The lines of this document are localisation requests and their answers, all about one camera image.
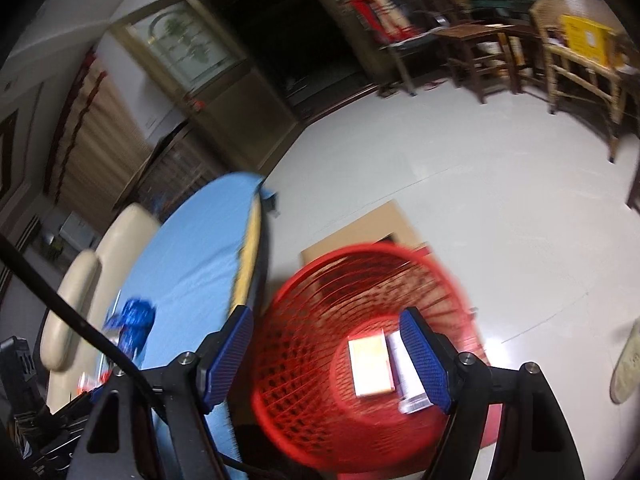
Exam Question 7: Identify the dark wooden stool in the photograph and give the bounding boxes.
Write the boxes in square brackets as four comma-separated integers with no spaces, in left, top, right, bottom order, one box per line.
[435,22,526,104]

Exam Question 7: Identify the round table with yellow edge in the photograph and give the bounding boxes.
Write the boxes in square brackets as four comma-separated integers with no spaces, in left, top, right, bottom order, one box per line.
[227,185,279,323]

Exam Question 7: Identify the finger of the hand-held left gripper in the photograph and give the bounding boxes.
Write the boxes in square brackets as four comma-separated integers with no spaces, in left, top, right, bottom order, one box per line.
[47,384,117,428]

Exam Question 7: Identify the flat cardboard sheet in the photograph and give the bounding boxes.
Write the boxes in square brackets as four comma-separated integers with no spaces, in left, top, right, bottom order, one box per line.
[299,199,436,281]

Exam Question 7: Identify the brown pleated curtain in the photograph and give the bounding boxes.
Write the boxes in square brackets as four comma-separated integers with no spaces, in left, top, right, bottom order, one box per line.
[45,50,151,206]

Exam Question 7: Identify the red plastic mesh basket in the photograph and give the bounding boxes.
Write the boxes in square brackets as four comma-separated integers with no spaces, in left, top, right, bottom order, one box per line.
[250,242,503,476]

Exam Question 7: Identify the blue tablecloth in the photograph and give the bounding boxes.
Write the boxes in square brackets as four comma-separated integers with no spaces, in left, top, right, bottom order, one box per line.
[100,172,266,466]

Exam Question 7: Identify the white appliance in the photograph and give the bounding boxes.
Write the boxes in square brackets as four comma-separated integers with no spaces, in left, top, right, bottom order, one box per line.
[60,210,98,252]

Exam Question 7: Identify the black cable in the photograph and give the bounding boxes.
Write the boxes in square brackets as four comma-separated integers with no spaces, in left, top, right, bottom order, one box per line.
[0,234,166,401]

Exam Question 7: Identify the yellow and white box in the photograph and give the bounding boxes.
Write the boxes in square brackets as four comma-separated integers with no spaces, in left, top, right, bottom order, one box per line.
[347,329,396,398]

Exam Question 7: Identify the blue plastic bag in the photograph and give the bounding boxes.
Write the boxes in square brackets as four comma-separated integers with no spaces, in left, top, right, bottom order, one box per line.
[102,299,157,361]

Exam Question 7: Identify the red cloth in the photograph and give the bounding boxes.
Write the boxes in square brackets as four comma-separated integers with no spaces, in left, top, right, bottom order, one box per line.
[347,0,421,43]

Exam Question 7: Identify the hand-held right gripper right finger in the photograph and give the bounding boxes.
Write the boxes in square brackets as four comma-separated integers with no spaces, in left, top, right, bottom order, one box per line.
[399,307,586,480]

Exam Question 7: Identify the cream padded chair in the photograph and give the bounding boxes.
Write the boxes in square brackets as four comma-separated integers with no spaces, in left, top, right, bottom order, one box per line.
[40,250,102,373]
[95,203,162,263]

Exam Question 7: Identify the green desk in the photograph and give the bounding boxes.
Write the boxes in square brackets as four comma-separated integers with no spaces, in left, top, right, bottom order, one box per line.
[470,0,551,26]

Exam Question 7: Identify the wicker armchair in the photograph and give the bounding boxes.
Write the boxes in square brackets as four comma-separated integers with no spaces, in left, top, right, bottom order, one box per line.
[530,0,635,162]

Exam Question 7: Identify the yellow cardboard box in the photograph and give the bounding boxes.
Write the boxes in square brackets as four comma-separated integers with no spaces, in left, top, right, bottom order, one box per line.
[560,14,617,68]

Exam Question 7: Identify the metal frame chair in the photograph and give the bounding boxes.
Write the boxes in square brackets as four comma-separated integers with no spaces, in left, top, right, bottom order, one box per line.
[345,0,451,97]

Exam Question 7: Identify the door with frosted glass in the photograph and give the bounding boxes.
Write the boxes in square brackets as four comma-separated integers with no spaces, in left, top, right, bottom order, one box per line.
[107,0,301,128]

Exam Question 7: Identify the pale slipper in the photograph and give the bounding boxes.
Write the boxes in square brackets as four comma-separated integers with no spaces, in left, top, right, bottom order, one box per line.
[610,320,640,406]

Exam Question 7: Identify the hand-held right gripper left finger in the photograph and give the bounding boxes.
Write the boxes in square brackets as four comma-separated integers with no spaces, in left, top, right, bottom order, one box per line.
[67,305,255,480]

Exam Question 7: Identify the dark wooden slatted rack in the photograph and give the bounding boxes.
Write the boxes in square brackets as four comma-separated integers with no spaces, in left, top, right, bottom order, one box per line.
[112,120,236,211]

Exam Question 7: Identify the white printed box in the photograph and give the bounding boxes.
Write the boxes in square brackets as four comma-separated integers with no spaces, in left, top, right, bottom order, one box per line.
[387,330,433,415]

